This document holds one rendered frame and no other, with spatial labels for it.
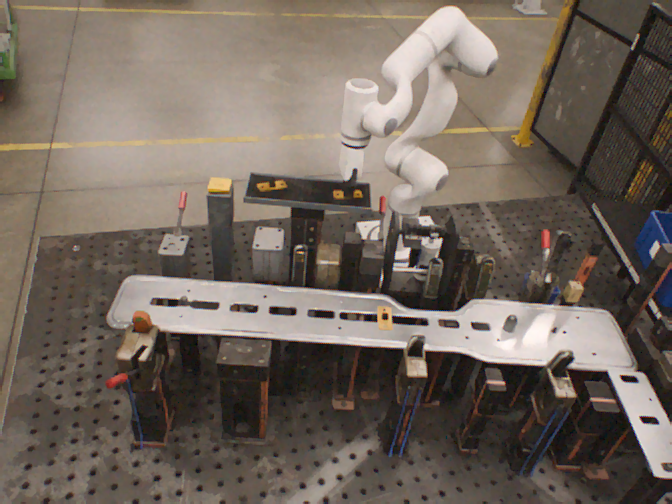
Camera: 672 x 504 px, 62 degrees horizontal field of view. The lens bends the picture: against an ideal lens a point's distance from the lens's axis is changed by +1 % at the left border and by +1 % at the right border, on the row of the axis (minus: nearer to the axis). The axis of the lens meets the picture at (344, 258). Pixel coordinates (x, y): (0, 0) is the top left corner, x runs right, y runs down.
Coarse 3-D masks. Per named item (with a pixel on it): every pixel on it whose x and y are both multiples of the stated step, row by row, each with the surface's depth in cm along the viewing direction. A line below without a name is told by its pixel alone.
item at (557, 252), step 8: (560, 232) 151; (568, 232) 151; (560, 240) 151; (568, 240) 148; (552, 248) 153; (560, 248) 153; (552, 256) 153; (560, 256) 154; (552, 264) 156; (560, 264) 155; (544, 272) 157; (552, 272) 157; (544, 280) 158; (552, 280) 158
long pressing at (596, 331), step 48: (144, 288) 148; (192, 288) 150; (240, 288) 152; (288, 288) 153; (240, 336) 140; (288, 336) 141; (336, 336) 142; (384, 336) 144; (432, 336) 146; (480, 336) 148; (528, 336) 150; (576, 336) 152
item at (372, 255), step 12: (372, 240) 162; (360, 252) 161; (372, 252) 158; (384, 252) 158; (360, 264) 161; (372, 264) 157; (360, 276) 161; (372, 276) 160; (360, 288) 165; (372, 288) 164
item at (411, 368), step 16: (400, 368) 138; (416, 368) 132; (400, 384) 138; (416, 384) 132; (400, 400) 137; (416, 400) 136; (400, 416) 141; (384, 432) 154; (400, 432) 146; (384, 448) 152; (400, 448) 151
